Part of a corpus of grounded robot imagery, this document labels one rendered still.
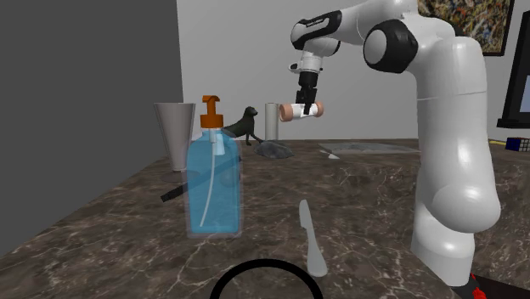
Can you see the yellow pencil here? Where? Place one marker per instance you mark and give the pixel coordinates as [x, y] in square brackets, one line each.
[497, 142]

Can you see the black dog figure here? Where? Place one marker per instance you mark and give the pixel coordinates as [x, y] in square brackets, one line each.
[244, 124]

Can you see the framed abstract wall picture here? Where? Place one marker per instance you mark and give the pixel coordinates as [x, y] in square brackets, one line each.
[484, 25]

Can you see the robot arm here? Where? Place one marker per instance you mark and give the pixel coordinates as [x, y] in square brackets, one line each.
[451, 124]

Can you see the grey cone-shaped vase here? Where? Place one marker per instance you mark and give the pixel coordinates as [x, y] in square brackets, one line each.
[176, 132]

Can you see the blue soap dispenser orange pump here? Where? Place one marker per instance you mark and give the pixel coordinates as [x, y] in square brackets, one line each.
[213, 186]

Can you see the colourful puzzle cube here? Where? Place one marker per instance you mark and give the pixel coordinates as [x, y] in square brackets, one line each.
[518, 144]

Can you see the small white utensil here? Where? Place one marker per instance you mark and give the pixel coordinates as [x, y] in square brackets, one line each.
[331, 155]

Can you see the white cylinder with pink ends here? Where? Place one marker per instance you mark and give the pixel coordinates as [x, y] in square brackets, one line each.
[294, 112]

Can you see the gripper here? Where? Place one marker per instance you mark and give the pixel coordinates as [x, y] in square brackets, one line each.
[307, 82]

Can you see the grey upright cylinder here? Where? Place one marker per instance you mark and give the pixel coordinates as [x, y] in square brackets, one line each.
[271, 122]

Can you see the grey knife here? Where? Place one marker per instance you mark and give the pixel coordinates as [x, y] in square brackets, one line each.
[312, 244]

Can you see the black stick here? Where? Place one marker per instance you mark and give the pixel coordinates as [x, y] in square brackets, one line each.
[174, 194]

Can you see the black monitor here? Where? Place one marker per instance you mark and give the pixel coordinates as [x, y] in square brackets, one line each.
[517, 82]

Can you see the dark grey stone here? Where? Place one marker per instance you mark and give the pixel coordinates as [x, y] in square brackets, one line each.
[273, 150]

